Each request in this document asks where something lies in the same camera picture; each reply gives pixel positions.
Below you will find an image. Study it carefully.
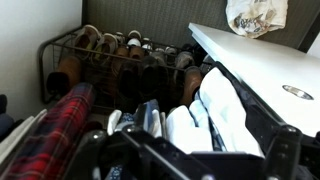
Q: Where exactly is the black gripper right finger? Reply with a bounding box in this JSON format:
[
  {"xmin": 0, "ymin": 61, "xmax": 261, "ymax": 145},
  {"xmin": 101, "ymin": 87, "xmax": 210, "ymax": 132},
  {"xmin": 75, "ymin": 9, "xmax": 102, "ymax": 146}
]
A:
[{"xmin": 263, "ymin": 124, "xmax": 303, "ymax": 180}]

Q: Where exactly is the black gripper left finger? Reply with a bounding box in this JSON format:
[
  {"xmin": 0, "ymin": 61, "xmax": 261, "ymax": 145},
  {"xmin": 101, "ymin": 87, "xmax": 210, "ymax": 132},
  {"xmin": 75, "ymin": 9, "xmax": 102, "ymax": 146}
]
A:
[{"xmin": 64, "ymin": 129, "xmax": 108, "ymax": 180}]

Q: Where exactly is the white table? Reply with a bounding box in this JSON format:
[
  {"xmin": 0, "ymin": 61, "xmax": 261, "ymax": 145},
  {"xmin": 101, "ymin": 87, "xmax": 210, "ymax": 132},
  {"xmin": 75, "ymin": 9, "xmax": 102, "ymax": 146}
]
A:
[{"xmin": 188, "ymin": 22, "xmax": 320, "ymax": 138}]

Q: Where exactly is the round metal door pull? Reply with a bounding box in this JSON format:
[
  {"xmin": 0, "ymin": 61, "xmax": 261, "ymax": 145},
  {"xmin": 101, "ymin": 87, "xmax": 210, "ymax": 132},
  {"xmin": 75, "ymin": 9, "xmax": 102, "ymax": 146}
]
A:
[{"xmin": 282, "ymin": 84, "xmax": 315, "ymax": 101}]

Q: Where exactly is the red plaid shirt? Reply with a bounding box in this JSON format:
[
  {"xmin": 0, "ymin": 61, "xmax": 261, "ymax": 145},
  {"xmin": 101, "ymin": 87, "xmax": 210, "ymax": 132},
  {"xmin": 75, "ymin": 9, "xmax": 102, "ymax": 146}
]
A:
[{"xmin": 4, "ymin": 82, "xmax": 98, "ymax": 180}]

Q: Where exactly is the white light-blue shirt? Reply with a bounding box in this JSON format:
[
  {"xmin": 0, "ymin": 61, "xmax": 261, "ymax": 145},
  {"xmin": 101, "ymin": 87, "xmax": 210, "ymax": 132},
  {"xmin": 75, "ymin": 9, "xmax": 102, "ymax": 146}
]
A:
[{"xmin": 190, "ymin": 67, "xmax": 265, "ymax": 158}]

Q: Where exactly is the blue shirt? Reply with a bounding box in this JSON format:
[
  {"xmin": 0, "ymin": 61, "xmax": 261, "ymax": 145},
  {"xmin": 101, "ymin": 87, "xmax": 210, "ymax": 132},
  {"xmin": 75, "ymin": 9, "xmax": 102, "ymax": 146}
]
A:
[{"xmin": 134, "ymin": 99, "xmax": 163, "ymax": 138}]

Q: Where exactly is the cream shirt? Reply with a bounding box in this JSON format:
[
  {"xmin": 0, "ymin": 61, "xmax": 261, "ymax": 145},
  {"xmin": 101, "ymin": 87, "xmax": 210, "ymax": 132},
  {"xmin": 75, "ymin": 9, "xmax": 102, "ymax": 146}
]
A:
[{"xmin": 0, "ymin": 109, "xmax": 48, "ymax": 164}]

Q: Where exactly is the brown leather boot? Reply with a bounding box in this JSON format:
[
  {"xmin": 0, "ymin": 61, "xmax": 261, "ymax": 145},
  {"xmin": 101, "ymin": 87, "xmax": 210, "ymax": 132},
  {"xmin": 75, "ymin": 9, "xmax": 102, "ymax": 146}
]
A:
[{"xmin": 45, "ymin": 54, "xmax": 83, "ymax": 97}]

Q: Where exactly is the dark shoe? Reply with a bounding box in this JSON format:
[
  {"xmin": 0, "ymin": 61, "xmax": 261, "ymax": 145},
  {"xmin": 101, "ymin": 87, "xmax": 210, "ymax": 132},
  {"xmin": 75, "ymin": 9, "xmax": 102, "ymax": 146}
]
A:
[
  {"xmin": 139, "ymin": 55, "xmax": 169, "ymax": 98},
  {"xmin": 117, "ymin": 63, "xmax": 141, "ymax": 101}
]

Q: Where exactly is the brown leather shoe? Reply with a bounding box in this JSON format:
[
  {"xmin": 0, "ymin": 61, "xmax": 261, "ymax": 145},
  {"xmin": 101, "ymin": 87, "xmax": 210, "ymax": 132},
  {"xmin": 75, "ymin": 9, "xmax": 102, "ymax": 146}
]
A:
[
  {"xmin": 111, "ymin": 45, "xmax": 130, "ymax": 78},
  {"xmin": 129, "ymin": 45, "xmax": 146, "ymax": 62},
  {"xmin": 180, "ymin": 65, "xmax": 203, "ymax": 108}
]

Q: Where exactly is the dark metal shoe rack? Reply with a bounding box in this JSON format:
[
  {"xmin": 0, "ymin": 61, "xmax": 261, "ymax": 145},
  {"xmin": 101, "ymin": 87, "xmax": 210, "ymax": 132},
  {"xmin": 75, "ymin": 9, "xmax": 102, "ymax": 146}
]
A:
[{"xmin": 37, "ymin": 25, "xmax": 214, "ymax": 113}]

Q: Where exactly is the tan sandal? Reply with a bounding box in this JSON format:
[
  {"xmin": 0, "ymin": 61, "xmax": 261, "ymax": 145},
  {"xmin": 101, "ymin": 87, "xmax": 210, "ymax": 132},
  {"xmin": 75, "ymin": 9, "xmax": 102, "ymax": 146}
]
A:
[
  {"xmin": 91, "ymin": 32, "xmax": 119, "ymax": 65},
  {"xmin": 72, "ymin": 24, "xmax": 102, "ymax": 61}
]

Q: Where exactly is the white sneaker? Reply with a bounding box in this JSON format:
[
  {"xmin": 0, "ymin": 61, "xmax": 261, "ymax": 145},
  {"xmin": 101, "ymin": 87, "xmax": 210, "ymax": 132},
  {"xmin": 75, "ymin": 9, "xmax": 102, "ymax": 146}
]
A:
[{"xmin": 126, "ymin": 29, "xmax": 143, "ymax": 48}]

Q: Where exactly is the grey shoe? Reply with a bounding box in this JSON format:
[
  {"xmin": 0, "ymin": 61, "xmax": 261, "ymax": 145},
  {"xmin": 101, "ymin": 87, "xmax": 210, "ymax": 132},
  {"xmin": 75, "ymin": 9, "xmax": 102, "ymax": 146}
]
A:
[{"xmin": 173, "ymin": 50, "xmax": 196, "ymax": 78}]

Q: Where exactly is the white printed plastic bag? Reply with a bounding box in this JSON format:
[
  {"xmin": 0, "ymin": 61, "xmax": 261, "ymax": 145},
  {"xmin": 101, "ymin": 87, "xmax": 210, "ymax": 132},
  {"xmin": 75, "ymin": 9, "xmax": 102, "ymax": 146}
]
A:
[{"xmin": 225, "ymin": 0, "xmax": 289, "ymax": 39}]

